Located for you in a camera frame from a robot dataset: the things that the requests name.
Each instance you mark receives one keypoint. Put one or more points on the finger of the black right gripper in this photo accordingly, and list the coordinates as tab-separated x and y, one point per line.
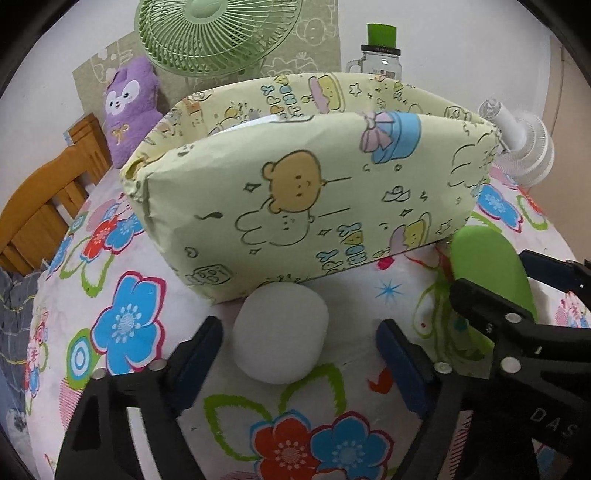
540	374
566	276

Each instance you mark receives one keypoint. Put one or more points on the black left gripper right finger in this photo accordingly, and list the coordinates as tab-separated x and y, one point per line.
438	395

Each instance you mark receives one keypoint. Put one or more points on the white round earbuds case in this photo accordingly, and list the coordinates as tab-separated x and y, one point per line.
279	333

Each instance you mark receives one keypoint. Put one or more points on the green flat plastic object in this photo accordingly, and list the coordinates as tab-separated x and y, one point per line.
491	291

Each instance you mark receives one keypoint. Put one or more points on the white small fan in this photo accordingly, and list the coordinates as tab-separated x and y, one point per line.
527	153

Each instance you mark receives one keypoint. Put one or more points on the floral tablecloth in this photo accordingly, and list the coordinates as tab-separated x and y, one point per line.
109	301

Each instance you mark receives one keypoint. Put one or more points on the blue plaid cloth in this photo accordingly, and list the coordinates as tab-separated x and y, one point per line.
17	295

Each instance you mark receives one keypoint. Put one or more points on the wooden chair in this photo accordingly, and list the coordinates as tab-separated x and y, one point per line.
31	226

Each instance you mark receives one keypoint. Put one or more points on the glass jar with green lid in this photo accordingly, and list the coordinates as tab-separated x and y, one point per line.
380	54

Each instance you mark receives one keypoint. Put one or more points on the yellow cartoon storage box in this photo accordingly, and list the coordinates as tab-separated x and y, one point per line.
295	177

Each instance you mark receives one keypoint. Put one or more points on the purple plush rabbit toy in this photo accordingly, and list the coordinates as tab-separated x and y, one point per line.
130	108

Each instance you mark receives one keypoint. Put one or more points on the beige cartoon cardboard panel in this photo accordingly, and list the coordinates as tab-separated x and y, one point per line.
312	46

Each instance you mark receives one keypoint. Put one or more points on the green desk fan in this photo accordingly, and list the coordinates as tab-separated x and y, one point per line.
213	38

